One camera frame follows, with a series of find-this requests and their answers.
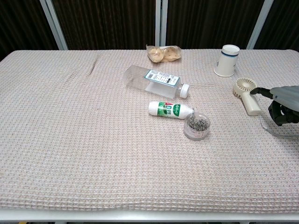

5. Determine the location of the small white green bottle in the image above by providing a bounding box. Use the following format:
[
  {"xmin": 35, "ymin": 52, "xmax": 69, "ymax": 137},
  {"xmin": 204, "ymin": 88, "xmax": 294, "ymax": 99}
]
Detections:
[{"xmin": 148, "ymin": 101, "xmax": 196, "ymax": 119}]

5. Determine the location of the white table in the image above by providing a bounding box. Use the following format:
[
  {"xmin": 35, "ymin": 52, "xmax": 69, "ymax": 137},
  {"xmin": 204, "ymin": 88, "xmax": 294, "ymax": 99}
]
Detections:
[{"xmin": 0, "ymin": 205, "xmax": 299, "ymax": 224}]

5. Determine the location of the grey metal frame post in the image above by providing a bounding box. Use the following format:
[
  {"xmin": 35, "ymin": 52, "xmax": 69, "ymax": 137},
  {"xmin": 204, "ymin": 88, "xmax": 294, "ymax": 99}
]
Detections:
[
  {"xmin": 246, "ymin": 0, "xmax": 274, "ymax": 50},
  {"xmin": 155, "ymin": 0, "xmax": 169, "ymax": 51},
  {"xmin": 39, "ymin": 0, "xmax": 69, "ymax": 51}
]

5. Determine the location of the clear round box of clips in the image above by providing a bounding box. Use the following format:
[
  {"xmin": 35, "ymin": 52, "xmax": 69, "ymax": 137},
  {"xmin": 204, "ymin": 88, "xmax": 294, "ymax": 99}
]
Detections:
[{"xmin": 183, "ymin": 112, "xmax": 211, "ymax": 140}]

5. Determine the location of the white paper cup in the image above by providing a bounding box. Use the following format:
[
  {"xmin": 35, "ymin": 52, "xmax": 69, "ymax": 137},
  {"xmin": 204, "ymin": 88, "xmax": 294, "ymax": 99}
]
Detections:
[{"xmin": 214, "ymin": 44, "xmax": 241, "ymax": 77}]

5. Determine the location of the clear bag of snacks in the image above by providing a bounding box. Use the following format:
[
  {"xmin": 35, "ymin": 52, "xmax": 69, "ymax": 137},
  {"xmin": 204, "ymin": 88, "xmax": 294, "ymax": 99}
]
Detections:
[{"xmin": 146, "ymin": 44, "xmax": 182, "ymax": 63}]

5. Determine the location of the grey fan lanyard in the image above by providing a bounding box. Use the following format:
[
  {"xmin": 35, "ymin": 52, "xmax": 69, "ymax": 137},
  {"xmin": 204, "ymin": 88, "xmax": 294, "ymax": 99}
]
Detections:
[{"xmin": 258, "ymin": 113, "xmax": 299, "ymax": 138}]

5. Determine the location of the clear square plastic bottle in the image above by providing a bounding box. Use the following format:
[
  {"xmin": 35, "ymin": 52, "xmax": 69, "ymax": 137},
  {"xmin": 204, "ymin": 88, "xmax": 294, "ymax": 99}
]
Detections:
[{"xmin": 123, "ymin": 65, "xmax": 190, "ymax": 98}]

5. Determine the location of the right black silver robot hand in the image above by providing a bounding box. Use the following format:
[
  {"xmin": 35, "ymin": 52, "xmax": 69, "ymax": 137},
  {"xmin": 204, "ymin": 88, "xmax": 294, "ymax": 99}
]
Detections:
[{"xmin": 249, "ymin": 85, "xmax": 299, "ymax": 127}]

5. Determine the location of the beige waffle tablecloth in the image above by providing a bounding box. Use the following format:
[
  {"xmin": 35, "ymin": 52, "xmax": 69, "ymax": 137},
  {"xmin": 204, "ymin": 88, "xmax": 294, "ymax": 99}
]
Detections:
[{"xmin": 0, "ymin": 49, "xmax": 299, "ymax": 214}]

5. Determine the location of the dark corrugated partition panel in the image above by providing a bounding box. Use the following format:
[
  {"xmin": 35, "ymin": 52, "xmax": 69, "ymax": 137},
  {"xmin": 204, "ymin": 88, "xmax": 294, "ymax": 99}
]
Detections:
[
  {"xmin": 51, "ymin": 0, "xmax": 157, "ymax": 50},
  {"xmin": 166, "ymin": 0, "xmax": 266, "ymax": 50}
]

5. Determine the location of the small white handheld fan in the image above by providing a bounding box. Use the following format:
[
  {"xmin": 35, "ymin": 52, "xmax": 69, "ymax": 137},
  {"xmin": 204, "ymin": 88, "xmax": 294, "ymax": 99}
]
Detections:
[{"xmin": 232, "ymin": 77, "xmax": 262, "ymax": 117}]

